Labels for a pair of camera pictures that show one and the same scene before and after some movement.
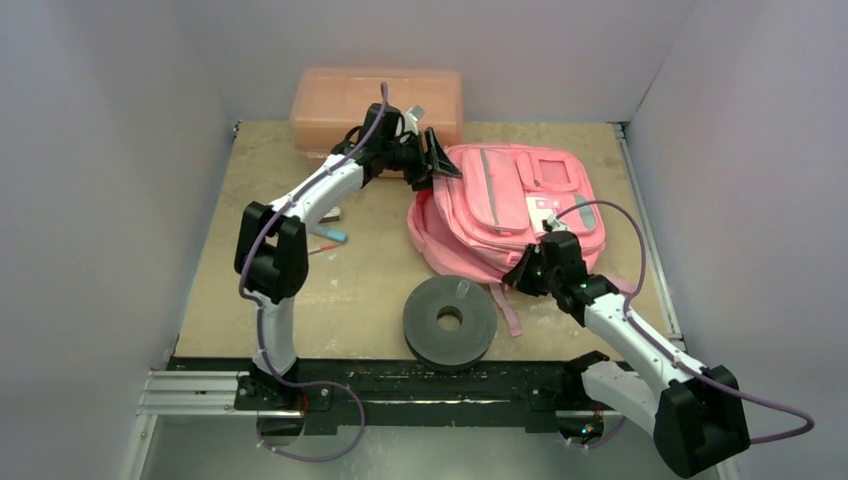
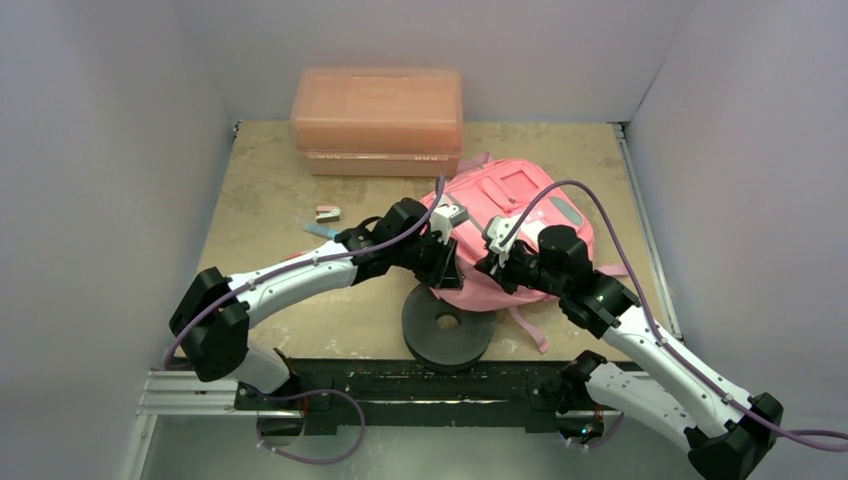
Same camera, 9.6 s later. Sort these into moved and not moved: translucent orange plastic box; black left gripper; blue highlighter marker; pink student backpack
Moved: black left gripper; pink student backpack
Not moved: translucent orange plastic box; blue highlighter marker
